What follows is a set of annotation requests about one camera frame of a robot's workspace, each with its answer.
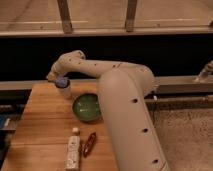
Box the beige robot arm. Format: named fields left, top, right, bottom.
left=47, top=50, right=171, bottom=171

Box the green bowl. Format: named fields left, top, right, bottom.
left=72, top=93, right=101, bottom=122

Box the red brown packet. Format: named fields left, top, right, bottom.
left=82, top=132, right=97, bottom=157

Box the white plastic bottle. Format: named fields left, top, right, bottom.
left=66, top=127, right=80, bottom=171

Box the metal rail frame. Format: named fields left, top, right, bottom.
left=0, top=27, right=213, bottom=37

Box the left metal post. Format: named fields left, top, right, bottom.
left=57, top=0, right=73, bottom=34

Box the metal post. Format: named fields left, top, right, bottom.
left=57, top=0, right=73, bottom=34
left=125, top=0, right=137, bottom=32

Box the right metal post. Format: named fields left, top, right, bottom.
left=125, top=0, right=137, bottom=32

